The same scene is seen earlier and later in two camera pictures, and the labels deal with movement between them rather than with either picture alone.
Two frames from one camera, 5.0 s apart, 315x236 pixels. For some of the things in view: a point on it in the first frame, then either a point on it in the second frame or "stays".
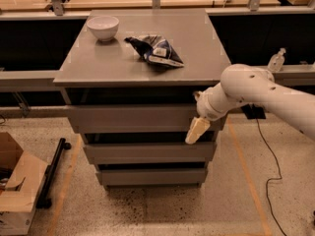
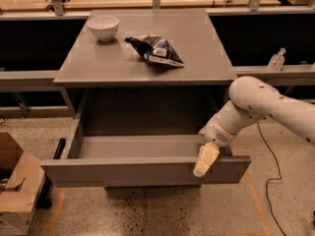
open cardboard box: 22,175 stays
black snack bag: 157,49 stays
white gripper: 206,107 -> 218,134
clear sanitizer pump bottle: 277,61 stays
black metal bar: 43,201 stays
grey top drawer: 136,118 -> 139,159
